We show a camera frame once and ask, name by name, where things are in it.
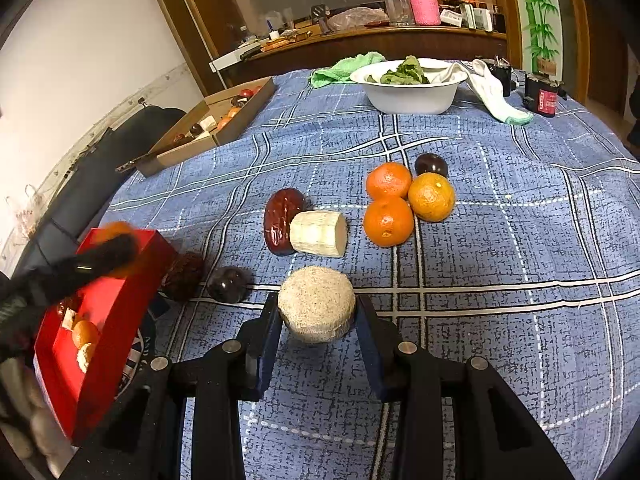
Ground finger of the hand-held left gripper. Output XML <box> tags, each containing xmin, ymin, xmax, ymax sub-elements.
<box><xmin>25</xmin><ymin>234</ymin><xmax>141</xmax><ymax>306</ymax></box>

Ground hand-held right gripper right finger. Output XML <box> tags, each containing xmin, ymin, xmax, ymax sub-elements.
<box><xmin>354</xmin><ymin>294</ymin><xmax>576</xmax><ymax>480</ymax></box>

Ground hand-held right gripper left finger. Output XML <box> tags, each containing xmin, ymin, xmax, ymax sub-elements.
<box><xmin>65</xmin><ymin>292</ymin><xmax>285</xmax><ymax>480</ymax></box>

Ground red box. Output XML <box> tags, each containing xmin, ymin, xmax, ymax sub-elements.
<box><xmin>32</xmin><ymin>227</ymin><xmax>176</xmax><ymax>447</ymax></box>

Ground tall round pale yam piece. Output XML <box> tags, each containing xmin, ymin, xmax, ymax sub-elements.
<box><xmin>277</xmin><ymin>266</ymin><xmax>357</xmax><ymax>345</ymax></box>

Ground dark purple plum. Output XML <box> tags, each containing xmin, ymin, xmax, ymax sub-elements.
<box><xmin>207</xmin><ymin>266</ymin><xmax>252</xmax><ymax>304</ymax></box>
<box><xmin>414</xmin><ymin>152</ymin><xmax>449</xmax><ymax>178</ymax></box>

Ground long pale yam piece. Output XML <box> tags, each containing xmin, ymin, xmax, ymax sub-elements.
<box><xmin>289</xmin><ymin>210</ymin><xmax>348</xmax><ymax>259</ymax></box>

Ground person's left hand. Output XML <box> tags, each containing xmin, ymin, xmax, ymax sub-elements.
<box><xmin>0</xmin><ymin>360</ymin><xmax>68</xmax><ymax>478</ymax></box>

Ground black sofa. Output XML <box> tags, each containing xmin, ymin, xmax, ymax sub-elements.
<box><xmin>10</xmin><ymin>106</ymin><xmax>188</xmax><ymax>281</ymax></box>

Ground dark stick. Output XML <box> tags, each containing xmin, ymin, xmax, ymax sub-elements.
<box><xmin>116</xmin><ymin>149</ymin><xmax>167</xmax><ymax>173</ymax></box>

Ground cardboard box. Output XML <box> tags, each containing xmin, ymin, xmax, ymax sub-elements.
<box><xmin>135</xmin><ymin>76</ymin><xmax>277</xmax><ymax>178</ymax></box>

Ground flat white box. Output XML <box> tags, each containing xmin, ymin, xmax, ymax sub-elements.
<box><xmin>209</xmin><ymin>49</ymin><xmax>263</xmax><ymax>73</ymax></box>

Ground white bowl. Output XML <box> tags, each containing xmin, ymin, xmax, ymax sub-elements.
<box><xmin>349</xmin><ymin>58</ymin><xmax>469</xmax><ymax>115</ymax></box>

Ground green leaves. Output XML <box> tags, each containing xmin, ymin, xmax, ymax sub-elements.
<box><xmin>380</xmin><ymin>55</ymin><xmax>430</xmax><ymax>86</ymax></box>

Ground green cloth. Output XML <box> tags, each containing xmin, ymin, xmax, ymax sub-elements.
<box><xmin>310</xmin><ymin>51</ymin><xmax>387</xmax><ymax>88</ymax></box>

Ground white sock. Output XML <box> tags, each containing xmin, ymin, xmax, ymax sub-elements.
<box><xmin>429</xmin><ymin>58</ymin><xmax>535</xmax><ymax>126</ymax></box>

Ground red and black device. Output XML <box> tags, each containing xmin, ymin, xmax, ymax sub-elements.
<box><xmin>524</xmin><ymin>74</ymin><xmax>568</xmax><ymax>118</ymax></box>

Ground wooden sideboard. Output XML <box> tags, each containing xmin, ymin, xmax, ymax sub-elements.
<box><xmin>220</xmin><ymin>24</ymin><xmax>508</xmax><ymax>87</ymax></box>

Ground clear plastic bag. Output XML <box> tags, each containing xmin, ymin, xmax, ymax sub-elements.
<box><xmin>327</xmin><ymin>6</ymin><xmax>388</xmax><ymax>31</ymax></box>

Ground clear glass jar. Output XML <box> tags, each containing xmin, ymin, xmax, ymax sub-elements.
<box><xmin>384</xmin><ymin>0</ymin><xmax>415</xmax><ymax>27</ymax></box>

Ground bamboo wall sticker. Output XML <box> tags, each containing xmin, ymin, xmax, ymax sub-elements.
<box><xmin>515</xmin><ymin>0</ymin><xmax>561</xmax><ymax>78</ymax></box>

